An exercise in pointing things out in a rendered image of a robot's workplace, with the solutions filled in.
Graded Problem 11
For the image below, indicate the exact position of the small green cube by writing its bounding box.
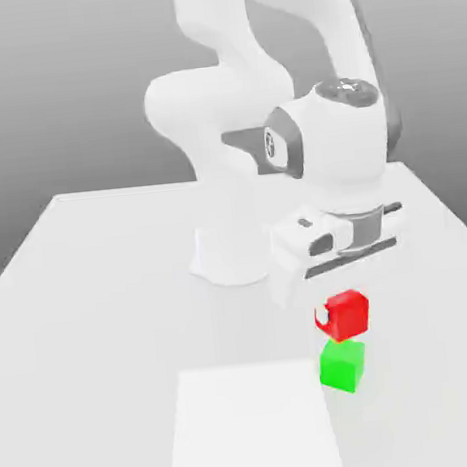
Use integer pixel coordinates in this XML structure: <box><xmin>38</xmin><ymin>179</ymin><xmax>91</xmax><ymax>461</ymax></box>
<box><xmin>315</xmin><ymin>334</ymin><xmax>371</xmax><ymax>398</ymax></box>

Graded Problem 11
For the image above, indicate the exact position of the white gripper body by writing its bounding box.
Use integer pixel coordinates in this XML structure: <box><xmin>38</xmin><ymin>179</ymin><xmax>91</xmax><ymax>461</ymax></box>
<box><xmin>266</xmin><ymin>236</ymin><xmax>406</xmax><ymax>312</ymax></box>

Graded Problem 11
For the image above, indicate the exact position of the small red cube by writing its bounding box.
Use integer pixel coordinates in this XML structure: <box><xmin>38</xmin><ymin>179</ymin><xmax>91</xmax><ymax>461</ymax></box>
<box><xmin>312</xmin><ymin>287</ymin><xmax>374</xmax><ymax>346</ymax></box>

